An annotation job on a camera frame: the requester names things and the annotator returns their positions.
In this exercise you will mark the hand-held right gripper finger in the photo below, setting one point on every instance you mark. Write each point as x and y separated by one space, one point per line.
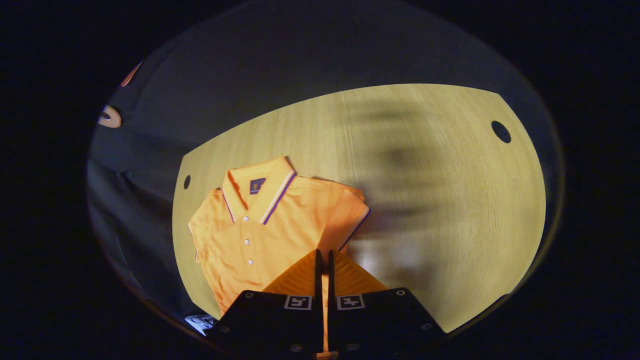
318 280
330 280

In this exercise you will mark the orange T-shirt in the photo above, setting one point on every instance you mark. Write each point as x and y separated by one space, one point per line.
260 240

